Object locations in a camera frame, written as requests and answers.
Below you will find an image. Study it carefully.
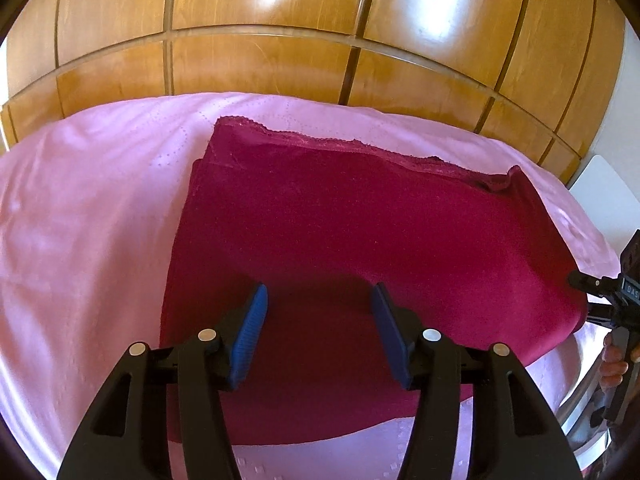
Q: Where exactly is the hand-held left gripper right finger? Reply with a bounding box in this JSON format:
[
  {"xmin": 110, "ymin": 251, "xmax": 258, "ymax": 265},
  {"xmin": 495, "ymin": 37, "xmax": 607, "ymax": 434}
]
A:
[{"xmin": 370, "ymin": 282, "xmax": 585, "ymax": 480}]

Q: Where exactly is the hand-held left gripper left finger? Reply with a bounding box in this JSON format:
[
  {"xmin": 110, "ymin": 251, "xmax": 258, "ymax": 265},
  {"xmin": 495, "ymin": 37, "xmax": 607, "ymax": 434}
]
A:
[{"xmin": 56, "ymin": 282, "xmax": 269, "ymax": 480}]

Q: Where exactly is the wooden wardrobe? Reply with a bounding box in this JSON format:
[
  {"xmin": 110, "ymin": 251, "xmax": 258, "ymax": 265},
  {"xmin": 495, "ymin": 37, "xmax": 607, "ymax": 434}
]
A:
[{"xmin": 0, "ymin": 0, "xmax": 630, "ymax": 188}]

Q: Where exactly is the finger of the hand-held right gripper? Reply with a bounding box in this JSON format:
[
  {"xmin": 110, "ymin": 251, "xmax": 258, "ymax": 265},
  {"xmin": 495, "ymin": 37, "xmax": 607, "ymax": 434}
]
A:
[{"xmin": 567, "ymin": 270, "xmax": 622, "ymax": 296}]

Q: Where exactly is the person's right hand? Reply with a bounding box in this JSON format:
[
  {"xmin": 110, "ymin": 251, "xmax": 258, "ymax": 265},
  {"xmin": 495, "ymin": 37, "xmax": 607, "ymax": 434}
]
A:
[{"xmin": 590, "ymin": 334, "xmax": 640, "ymax": 428}]

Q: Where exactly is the dark red cloth garment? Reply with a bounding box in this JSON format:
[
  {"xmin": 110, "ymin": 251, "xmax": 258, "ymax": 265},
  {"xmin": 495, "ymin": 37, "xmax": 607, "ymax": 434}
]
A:
[{"xmin": 159, "ymin": 116, "xmax": 590, "ymax": 445}]

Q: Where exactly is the pink bedsheet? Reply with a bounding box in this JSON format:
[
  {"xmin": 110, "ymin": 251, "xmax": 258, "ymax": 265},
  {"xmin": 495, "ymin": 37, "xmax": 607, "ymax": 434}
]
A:
[{"xmin": 0, "ymin": 91, "xmax": 622, "ymax": 480}]

